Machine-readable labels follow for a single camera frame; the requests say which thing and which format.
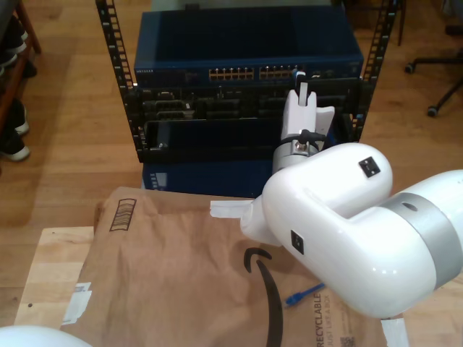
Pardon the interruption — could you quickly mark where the blue network cable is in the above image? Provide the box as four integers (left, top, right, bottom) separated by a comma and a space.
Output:
284, 66, 326, 308

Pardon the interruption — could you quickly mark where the black rack server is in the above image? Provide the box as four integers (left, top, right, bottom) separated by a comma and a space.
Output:
135, 85, 362, 120

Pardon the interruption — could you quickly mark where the black rack shelf tray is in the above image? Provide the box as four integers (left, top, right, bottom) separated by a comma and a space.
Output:
137, 113, 357, 163

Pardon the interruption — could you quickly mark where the blue cabinet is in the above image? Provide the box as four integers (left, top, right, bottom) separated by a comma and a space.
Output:
140, 158, 276, 200

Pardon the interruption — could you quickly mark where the long white tape strip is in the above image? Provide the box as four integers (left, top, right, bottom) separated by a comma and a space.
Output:
209, 200, 256, 219

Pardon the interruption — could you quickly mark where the black table leg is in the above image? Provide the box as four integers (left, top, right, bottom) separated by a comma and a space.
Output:
396, 0, 406, 47

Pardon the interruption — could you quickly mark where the black office chair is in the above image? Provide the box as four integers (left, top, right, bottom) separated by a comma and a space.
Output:
404, 23, 463, 117

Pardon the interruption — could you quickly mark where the brown packing paper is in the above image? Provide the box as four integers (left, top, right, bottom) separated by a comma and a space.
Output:
54, 186, 412, 347

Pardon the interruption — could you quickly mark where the plain black shoe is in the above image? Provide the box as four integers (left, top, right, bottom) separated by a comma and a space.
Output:
20, 59, 39, 79

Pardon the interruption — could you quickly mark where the brown wooden rack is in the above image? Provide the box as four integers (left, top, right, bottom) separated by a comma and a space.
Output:
0, 0, 43, 140

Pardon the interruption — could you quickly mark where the dark shoe white sole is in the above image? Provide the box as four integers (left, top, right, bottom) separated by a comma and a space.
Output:
0, 135, 31, 163
7, 99, 30, 137
3, 14, 30, 57

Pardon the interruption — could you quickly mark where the white shipping label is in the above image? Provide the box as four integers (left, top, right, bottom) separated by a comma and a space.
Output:
61, 281, 94, 326

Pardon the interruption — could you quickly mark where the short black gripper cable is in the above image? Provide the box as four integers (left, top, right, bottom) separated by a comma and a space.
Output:
300, 129, 326, 142

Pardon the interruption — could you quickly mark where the blue network switch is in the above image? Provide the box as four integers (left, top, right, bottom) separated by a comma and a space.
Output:
132, 9, 365, 87

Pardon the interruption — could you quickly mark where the black rack frame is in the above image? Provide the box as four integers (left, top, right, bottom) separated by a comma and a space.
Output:
95, 0, 399, 163

